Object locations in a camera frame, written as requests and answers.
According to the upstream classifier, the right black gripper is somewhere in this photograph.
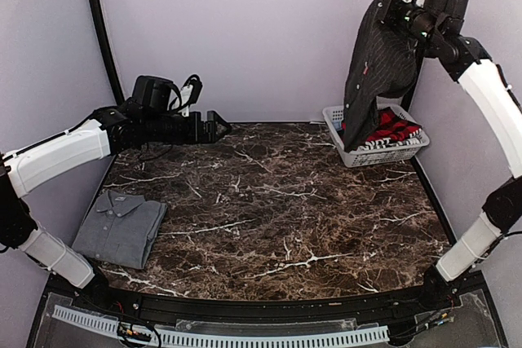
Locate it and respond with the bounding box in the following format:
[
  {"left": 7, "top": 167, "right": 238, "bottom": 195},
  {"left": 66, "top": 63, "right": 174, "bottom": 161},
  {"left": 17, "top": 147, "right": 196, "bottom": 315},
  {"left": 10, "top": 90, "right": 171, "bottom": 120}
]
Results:
[{"left": 378, "top": 0, "right": 442, "bottom": 47}]

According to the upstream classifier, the black pinstriped long sleeve shirt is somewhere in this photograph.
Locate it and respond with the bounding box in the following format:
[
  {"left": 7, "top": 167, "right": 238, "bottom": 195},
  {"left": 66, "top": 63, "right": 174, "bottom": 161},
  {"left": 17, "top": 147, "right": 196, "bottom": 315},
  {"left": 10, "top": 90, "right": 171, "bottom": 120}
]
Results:
[{"left": 343, "top": 0, "right": 470, "bottom": 153}]

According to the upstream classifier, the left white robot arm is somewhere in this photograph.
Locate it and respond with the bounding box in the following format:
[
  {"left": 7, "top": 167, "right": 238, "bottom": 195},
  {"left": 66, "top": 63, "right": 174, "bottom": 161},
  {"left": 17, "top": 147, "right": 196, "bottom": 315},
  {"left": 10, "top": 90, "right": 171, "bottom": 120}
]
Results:
[{"left": 1, "top": 107, "right": 232, "bottom": 312}]

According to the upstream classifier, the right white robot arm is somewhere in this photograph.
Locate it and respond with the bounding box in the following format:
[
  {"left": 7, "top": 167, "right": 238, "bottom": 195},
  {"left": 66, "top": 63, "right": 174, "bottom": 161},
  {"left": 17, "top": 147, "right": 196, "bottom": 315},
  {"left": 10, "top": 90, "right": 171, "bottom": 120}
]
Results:
[{"left": 377, "top": 0, "right": 521, "bottom": 311}]

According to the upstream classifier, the red black plaid shirt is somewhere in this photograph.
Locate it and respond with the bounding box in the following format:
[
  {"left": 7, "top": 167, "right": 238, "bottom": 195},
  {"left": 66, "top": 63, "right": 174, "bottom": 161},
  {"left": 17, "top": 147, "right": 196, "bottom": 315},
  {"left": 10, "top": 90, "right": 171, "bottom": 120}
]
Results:
[{"left": 365, "top": 108, "right": 422, "bottom": 141}]

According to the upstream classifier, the white plastic laundry basket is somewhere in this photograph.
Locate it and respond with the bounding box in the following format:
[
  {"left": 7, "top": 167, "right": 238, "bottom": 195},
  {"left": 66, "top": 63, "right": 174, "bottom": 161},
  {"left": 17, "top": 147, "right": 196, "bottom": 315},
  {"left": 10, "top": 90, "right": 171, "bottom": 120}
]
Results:
[{"left": 322, "top": 106, "right": 430, "bottom": 168}]

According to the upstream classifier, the black white patterned garment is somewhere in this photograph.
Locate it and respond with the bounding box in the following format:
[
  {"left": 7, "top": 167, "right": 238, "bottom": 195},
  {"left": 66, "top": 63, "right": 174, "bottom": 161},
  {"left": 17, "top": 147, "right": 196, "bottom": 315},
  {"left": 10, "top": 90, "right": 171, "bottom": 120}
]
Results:
[{"left": 356, "top": 129, "right": 421, "bottom": 152}]

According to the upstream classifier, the folded grey shirt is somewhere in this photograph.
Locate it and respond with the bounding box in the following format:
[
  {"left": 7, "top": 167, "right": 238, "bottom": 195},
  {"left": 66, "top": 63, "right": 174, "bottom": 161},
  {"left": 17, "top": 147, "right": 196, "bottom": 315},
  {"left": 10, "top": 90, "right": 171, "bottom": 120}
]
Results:
[{"left": 72, "top": 191, "right": 167, "bottom": 270}]

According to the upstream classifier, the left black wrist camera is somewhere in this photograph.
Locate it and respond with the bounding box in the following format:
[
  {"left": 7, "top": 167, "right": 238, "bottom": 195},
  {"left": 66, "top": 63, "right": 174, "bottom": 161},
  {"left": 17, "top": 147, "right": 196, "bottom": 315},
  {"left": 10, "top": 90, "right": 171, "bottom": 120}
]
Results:
[{"left": 131, "top": 75, "right": 177, "bottom": 113}]

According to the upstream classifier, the left black frame post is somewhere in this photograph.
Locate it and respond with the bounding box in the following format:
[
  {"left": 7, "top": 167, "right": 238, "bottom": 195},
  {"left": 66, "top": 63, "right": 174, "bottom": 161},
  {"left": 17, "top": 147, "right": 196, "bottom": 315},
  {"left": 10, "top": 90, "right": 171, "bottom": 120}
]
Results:
[{"left": 88, "top": 0, "right": 125, "bottom": 104}]

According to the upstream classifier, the white slotted cable duct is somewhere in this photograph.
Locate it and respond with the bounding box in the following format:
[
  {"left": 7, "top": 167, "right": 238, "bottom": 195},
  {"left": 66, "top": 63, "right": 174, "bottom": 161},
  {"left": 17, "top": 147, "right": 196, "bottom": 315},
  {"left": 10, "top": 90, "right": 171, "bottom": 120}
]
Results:
[{"left": 51, "top": 304, "right": 391, "bottom": 348}]

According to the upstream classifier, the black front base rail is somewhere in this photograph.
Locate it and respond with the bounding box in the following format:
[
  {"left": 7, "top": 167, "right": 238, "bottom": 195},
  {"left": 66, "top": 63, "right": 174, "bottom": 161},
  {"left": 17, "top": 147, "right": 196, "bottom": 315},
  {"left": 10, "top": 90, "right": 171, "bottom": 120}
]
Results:
[{"left": 48, "top": 270, "right": 486, "bottom": 327}]

